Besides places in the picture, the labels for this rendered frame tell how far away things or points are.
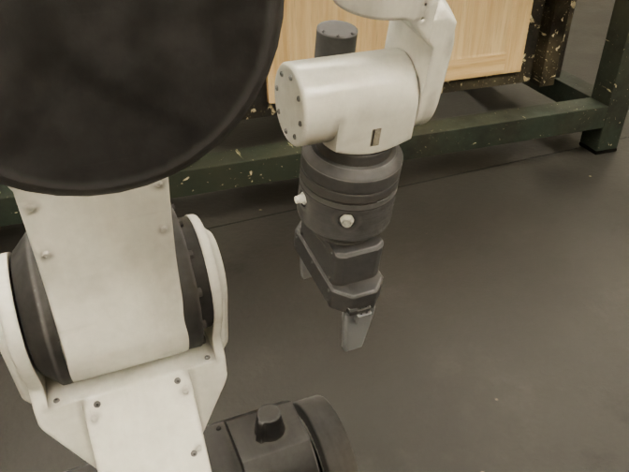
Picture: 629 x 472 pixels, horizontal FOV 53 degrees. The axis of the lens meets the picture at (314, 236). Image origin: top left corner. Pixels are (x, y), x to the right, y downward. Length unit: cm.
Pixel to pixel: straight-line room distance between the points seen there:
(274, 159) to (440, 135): 53
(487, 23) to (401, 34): 171
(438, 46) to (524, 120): 168
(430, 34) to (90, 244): 29
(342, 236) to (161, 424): 26
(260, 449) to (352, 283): 44
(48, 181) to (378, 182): 36
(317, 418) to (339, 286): 46
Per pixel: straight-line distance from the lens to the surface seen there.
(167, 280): 54
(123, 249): 51
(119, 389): 65
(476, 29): 221
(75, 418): 66
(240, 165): 179
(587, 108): 232
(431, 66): 50
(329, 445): 101
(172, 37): 19
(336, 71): 49
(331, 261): 58
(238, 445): 98
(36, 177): 20
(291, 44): 195
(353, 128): 49
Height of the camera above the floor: 98
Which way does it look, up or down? 33 degrees down
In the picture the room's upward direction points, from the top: straight up
